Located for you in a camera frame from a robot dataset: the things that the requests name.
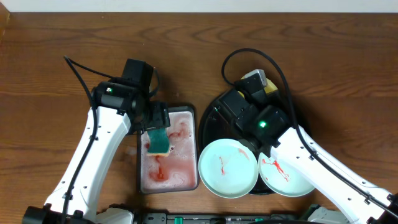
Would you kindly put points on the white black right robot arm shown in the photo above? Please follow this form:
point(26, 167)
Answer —
point(266, 123)

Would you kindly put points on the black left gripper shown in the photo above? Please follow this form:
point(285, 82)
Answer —
point(158, 119)

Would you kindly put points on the pale green plate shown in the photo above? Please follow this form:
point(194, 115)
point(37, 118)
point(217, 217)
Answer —
point(227, 168)
point(281, 178)

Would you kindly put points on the rectangular black soapy water tray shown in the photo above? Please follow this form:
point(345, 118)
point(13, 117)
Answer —
point(178, 171)

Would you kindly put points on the green yellow sponge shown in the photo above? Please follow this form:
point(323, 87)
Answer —
point(159, 142)

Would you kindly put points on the round black tray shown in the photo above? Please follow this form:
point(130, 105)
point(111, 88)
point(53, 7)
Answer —
point(213, 127)

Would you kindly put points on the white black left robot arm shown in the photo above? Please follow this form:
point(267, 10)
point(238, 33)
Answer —
point(118, 108)

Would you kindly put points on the yellow plate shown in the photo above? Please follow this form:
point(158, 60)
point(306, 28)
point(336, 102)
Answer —
point(271, 87)

